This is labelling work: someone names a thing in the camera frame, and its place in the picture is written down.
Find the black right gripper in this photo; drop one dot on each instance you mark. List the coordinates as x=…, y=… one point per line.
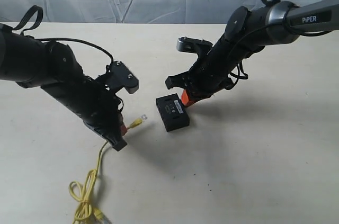
x=215, y=69

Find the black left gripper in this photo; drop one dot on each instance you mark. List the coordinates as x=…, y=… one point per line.
x=96, y=106

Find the small black network box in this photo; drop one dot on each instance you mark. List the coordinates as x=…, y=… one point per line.
x=172, y=112

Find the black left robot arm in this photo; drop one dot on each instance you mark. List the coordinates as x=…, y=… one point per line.
x=52, y=66

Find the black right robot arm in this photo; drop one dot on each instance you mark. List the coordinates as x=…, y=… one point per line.
x=277, y=22

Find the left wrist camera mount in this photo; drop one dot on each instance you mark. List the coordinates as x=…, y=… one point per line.
x=120, y=77

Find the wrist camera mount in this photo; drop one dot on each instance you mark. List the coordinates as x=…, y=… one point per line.
x=120, y=77
x=190, y=45

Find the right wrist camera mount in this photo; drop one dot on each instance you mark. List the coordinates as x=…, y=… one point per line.
x=190, y=45

